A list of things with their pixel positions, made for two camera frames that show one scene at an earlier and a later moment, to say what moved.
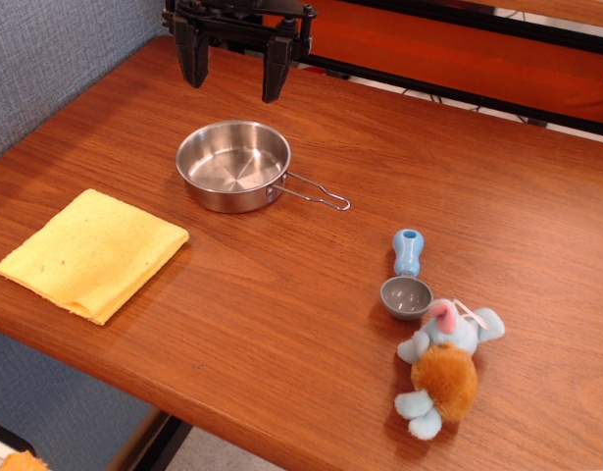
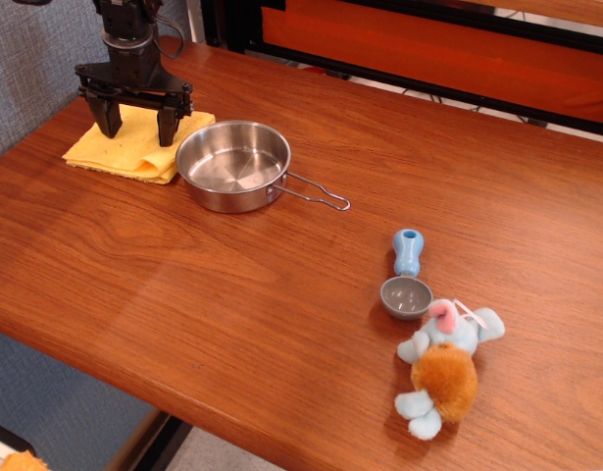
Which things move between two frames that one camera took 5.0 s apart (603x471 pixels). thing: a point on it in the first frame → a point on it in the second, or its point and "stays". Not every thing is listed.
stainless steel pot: [238, 167] stays
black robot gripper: [277, 21] → [133, 75]
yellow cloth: [90, 252] → [135, 151]
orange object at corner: [23, 461] stays
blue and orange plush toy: [443, 365] stays
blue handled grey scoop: [407, 296] stays
